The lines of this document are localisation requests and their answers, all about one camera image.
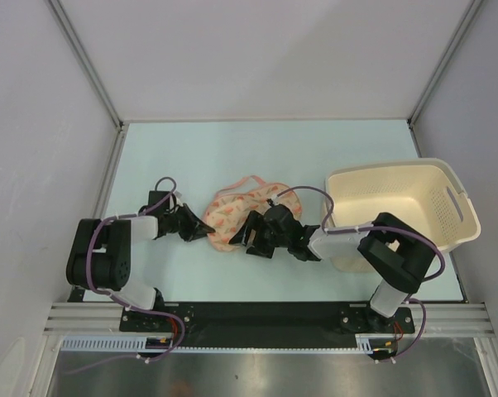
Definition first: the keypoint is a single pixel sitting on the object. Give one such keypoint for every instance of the aluminium frame rail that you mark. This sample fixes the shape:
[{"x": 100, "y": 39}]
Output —
[{"x": 82, "y": 318}]

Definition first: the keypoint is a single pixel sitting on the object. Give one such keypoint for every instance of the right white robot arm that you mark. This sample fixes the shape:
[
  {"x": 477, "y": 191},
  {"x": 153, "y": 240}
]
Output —
[{"x": 400, "y": 255}]

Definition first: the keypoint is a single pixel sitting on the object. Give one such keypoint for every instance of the pink floral laundry bag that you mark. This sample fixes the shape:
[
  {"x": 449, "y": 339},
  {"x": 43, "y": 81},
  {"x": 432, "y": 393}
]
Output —
[{"x": 231, "y": 205}]

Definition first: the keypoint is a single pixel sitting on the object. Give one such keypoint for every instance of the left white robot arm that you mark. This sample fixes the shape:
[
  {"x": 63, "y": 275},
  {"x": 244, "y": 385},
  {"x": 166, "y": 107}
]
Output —
[{"x": 101, "y": 255}]

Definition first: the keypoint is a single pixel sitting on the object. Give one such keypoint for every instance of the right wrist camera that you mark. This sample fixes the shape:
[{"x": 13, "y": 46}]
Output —
[{"x": 273, "y": 200}]

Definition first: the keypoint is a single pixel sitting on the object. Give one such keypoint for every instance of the cream plastic laundry basket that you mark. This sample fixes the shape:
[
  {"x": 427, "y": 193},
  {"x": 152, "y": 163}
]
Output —
[{"x": 425, "y": 193}]

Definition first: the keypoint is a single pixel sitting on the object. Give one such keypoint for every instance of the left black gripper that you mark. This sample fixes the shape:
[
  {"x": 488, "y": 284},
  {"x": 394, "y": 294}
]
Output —
[{"x": 196, "y": 228}]

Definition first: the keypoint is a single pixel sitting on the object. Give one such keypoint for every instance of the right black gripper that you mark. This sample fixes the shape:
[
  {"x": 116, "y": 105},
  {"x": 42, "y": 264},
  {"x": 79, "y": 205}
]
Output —
[{"x": 256, "y": 222}]

